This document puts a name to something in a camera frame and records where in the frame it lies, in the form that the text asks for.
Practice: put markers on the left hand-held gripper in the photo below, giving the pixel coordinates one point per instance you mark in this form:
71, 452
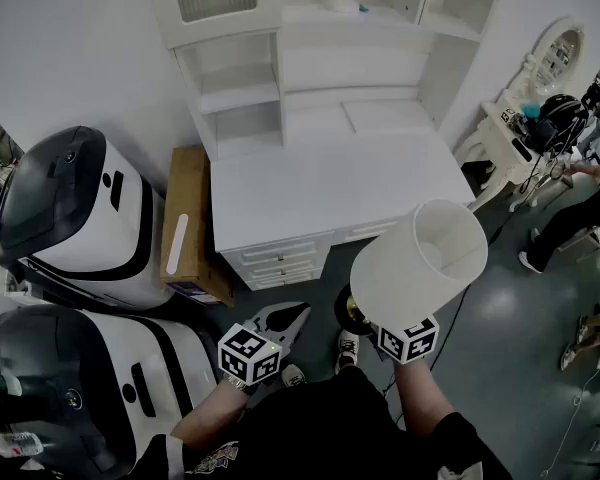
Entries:
250, 355

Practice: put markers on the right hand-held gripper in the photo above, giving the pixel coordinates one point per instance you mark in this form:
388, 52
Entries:
410, 340

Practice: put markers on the white table lamp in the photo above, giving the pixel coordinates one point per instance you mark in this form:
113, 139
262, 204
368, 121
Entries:
405, 273

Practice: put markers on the person's right forearm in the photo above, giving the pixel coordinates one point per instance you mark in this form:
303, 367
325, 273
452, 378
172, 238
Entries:
420, 398

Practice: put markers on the person's left forearm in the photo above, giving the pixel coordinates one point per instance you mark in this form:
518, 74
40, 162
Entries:
210, 418

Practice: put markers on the white desk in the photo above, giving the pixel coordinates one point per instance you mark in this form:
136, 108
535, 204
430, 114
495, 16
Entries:
330, 188

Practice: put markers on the white desk hutch shelving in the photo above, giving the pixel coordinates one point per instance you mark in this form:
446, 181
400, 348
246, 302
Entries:
230, 58

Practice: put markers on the person's left shoe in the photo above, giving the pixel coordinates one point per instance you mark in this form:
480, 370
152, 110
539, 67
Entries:
294, 375

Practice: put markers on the person's shoe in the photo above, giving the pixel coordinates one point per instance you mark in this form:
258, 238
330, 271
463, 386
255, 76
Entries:
294, 375
347, 350

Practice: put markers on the person's right shoe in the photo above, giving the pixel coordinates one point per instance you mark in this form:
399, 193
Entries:
347, 350

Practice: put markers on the person's black t-shirt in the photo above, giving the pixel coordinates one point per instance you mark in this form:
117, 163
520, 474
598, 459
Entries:
320, 428

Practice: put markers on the brown cardboard box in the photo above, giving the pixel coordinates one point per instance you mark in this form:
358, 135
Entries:
195, 193

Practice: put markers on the white black mobile robot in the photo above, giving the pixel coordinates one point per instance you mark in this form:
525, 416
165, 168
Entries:
105, 368
80, 208

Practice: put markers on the white vanity table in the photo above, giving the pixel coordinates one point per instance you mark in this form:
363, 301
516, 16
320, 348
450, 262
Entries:
500, 153

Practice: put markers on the black white printed tag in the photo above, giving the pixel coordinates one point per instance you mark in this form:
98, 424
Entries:
508, 116

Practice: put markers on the teal cloth object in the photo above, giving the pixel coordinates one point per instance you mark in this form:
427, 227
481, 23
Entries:
531, 109

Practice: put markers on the black helmet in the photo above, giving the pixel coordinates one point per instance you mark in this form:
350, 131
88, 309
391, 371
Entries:
562, 118

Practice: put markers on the clear water bottle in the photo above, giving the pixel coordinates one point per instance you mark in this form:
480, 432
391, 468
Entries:
15, 444

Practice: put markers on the oval white framed mirror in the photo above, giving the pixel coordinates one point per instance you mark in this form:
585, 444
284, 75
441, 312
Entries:
540, 58

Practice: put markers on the small teal item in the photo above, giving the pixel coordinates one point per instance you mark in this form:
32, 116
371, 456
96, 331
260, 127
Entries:
363, 8

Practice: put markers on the white plastic bag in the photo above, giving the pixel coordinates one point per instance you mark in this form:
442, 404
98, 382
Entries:
340, 0

